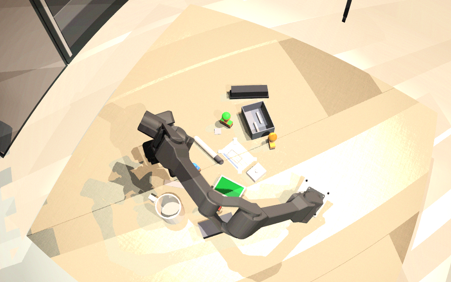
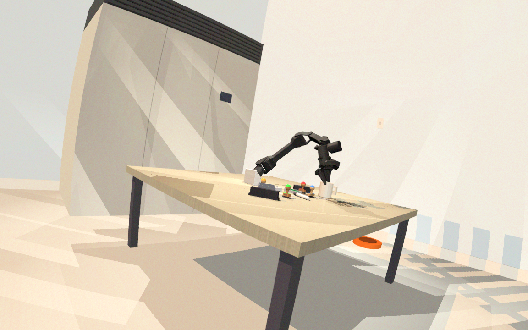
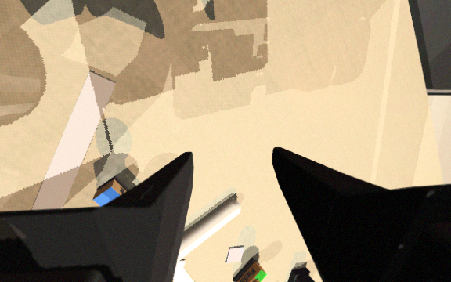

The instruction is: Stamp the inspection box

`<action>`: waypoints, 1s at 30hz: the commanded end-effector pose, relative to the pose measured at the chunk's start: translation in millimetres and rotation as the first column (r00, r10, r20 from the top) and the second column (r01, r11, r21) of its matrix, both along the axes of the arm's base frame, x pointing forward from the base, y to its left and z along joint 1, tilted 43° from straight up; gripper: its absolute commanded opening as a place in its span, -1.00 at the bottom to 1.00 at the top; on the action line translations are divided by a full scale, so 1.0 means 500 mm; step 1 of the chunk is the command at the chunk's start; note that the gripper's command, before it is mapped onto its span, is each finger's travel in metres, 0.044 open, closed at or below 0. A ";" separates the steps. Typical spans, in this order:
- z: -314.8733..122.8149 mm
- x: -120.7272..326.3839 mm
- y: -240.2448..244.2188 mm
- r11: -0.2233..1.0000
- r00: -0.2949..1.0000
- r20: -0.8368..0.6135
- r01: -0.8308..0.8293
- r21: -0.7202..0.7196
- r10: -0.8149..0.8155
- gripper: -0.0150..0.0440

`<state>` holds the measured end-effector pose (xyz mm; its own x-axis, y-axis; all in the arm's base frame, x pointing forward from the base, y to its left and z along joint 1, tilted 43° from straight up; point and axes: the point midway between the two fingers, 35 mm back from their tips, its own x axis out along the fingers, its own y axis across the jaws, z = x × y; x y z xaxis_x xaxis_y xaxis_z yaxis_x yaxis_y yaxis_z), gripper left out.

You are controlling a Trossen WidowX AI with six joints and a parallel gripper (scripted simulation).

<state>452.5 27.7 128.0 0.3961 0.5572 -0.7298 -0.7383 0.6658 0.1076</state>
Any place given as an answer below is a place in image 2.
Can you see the white mug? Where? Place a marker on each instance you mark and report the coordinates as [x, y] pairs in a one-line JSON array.
[[325, 191]]

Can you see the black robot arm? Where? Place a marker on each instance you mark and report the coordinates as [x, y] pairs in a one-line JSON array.
[[325, 147]]

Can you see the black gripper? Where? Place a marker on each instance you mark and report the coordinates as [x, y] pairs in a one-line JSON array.
[[325, 167]]

